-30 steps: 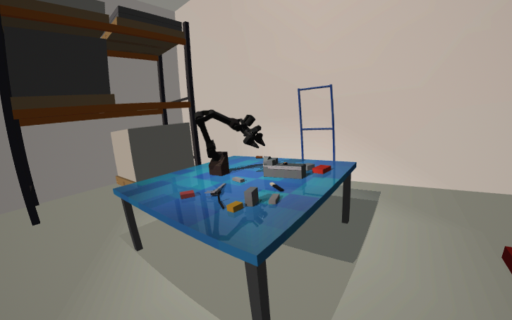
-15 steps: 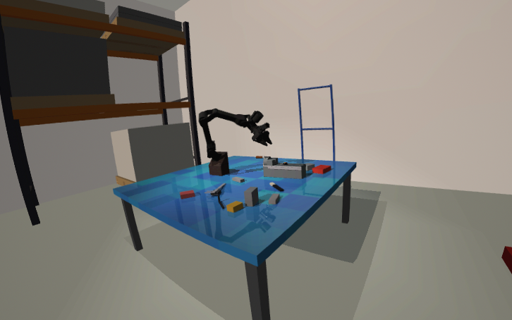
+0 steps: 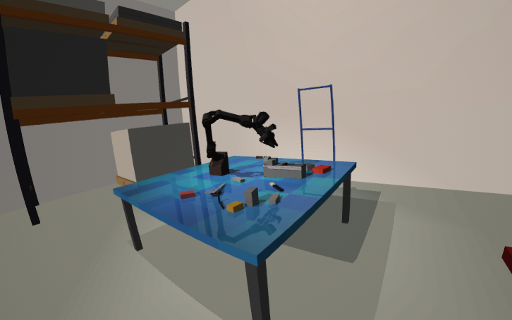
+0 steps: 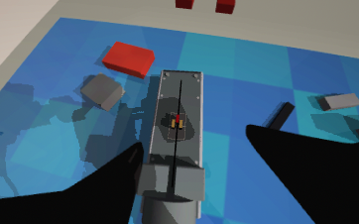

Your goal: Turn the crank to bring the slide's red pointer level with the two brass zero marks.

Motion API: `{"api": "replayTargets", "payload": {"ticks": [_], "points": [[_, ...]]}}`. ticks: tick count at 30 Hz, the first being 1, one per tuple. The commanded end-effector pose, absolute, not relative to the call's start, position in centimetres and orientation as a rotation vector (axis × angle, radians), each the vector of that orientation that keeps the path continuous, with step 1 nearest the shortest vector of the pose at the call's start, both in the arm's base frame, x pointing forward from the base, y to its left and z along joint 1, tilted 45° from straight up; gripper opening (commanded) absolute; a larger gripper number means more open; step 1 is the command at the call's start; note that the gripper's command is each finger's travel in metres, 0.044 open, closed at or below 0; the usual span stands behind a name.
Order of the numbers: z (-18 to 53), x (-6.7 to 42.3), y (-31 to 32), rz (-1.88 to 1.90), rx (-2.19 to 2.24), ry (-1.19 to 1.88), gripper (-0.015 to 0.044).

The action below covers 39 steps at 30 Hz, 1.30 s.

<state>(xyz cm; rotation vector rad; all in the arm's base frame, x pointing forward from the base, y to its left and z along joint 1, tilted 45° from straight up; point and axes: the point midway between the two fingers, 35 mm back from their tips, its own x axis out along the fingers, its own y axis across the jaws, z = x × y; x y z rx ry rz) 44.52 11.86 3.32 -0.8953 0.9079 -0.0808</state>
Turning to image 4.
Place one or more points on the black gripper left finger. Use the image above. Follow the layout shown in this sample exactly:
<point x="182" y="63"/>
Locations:
<point x="104" y="197"/>

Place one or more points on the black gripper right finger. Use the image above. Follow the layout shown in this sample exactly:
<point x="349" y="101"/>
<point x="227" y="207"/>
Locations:
<point x="322" y="175"/>

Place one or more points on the red rectangular block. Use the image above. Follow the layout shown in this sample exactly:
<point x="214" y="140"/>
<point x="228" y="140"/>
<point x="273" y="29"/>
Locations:
<point x="129" y="59"/>

